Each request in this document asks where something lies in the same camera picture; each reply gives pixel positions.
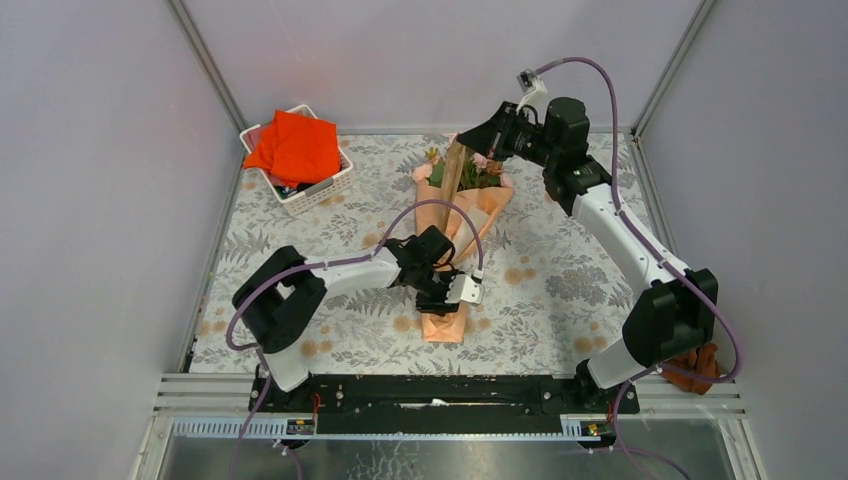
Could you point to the brown cloth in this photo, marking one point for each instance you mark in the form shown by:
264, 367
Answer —
700, 362

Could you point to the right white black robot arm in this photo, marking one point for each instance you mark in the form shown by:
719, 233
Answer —
672, 313

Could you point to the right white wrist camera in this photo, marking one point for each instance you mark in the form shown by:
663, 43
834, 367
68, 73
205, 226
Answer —
532, 86

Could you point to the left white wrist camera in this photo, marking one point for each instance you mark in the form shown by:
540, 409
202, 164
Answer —
466, 288

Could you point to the pink fake flower bouquet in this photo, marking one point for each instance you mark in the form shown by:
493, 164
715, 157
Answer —
476, 173

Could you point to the tan ribbon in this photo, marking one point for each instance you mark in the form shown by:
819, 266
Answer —
454, 162

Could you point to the floral patterned table mat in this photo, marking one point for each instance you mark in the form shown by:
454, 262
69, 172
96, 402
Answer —
552, 295

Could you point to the orange cloth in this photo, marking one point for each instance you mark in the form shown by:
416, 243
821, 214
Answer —
296, 149

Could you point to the beige kraft wrapping paper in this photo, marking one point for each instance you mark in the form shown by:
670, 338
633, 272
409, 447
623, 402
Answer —
480, 209

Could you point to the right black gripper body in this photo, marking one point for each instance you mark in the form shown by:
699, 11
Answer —
525, 141

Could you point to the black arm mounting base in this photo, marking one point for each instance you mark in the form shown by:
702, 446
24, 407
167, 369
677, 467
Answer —
452, 405

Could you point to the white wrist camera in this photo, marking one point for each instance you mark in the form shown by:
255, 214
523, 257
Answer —
466, 288
532, 86

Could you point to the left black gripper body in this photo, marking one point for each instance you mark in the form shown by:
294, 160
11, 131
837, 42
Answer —
432, 289

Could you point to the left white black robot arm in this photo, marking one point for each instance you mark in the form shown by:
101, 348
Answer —
279, 300

